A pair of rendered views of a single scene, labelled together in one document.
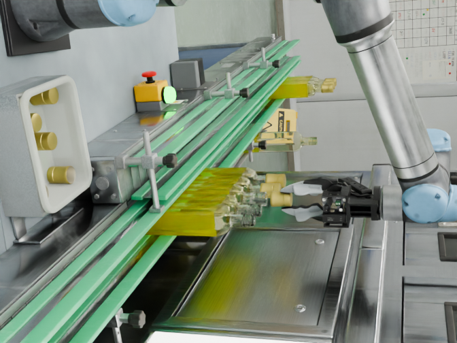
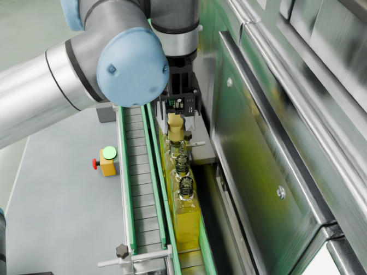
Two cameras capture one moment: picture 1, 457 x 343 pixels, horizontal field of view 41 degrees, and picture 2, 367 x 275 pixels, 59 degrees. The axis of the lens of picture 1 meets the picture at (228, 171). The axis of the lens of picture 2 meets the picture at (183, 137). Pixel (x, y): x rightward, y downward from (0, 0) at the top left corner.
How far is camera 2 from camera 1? 0.89 m
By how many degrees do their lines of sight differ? 31
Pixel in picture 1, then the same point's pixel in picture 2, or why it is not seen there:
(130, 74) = (95, 177)
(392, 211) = (181, 45)
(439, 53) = not seen: outside the picture
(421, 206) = (134, 87)
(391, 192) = not seen: hidden behind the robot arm
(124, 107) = (116, 190)
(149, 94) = (108, 168)
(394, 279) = (277, 37)
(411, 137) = (15, 111)
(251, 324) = (284, 257)
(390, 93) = not seen: outside the picture
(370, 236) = (230, 24)
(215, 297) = (257, 231)
